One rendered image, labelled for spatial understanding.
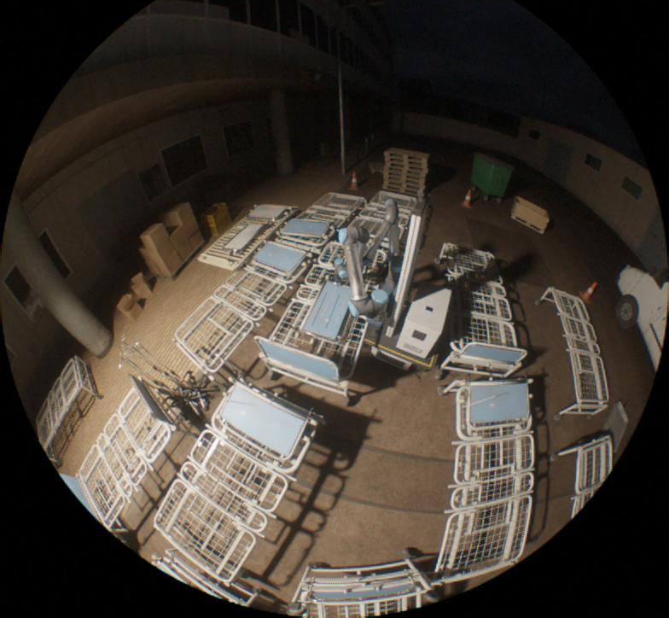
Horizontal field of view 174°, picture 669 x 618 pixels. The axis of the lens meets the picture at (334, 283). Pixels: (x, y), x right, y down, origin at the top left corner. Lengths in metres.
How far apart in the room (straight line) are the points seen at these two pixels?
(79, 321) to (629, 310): 11.15
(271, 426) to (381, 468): 1.15
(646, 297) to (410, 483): 6.47
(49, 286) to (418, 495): 5.36
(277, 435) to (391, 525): 1.46
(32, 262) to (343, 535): 5.02
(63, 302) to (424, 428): 5.25
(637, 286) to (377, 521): 7.02
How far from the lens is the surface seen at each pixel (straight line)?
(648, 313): 7.01
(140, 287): 4.93
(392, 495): 2.46
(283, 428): 1.87
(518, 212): 7.52
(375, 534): 2.55
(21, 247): 4.30
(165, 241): 4.58
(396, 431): 2.44
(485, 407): 2.20
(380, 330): 2.45
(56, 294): 4.39
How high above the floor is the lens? 2.37
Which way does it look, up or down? 45 degrees down
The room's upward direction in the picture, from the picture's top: 4 degrees counter-clockwise
